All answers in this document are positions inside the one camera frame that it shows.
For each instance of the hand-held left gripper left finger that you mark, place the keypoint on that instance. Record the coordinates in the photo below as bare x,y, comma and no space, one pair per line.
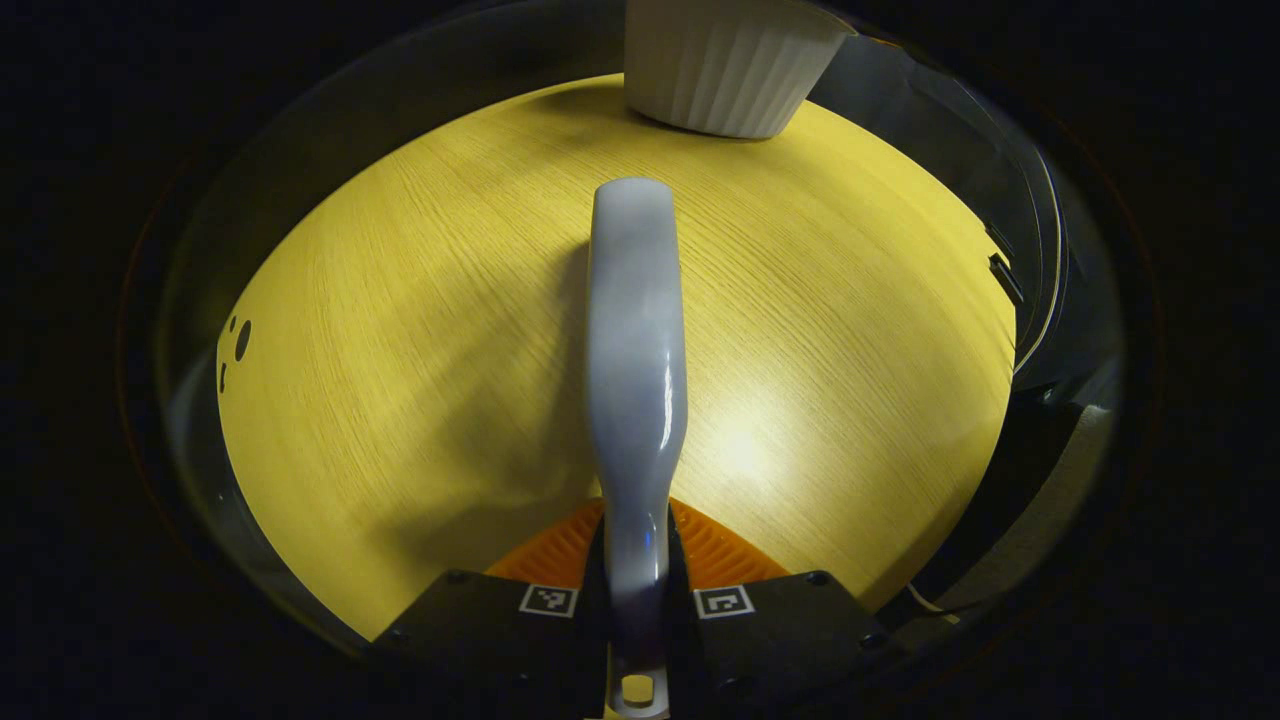
470,640

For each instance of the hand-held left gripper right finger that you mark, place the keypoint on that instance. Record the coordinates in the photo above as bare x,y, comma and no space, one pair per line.
790,640

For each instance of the small grey broom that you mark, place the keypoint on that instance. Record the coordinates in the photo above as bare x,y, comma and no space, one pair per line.
635,350

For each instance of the white ribbed garbage bin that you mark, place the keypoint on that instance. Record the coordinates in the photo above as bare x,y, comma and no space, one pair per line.
730,60

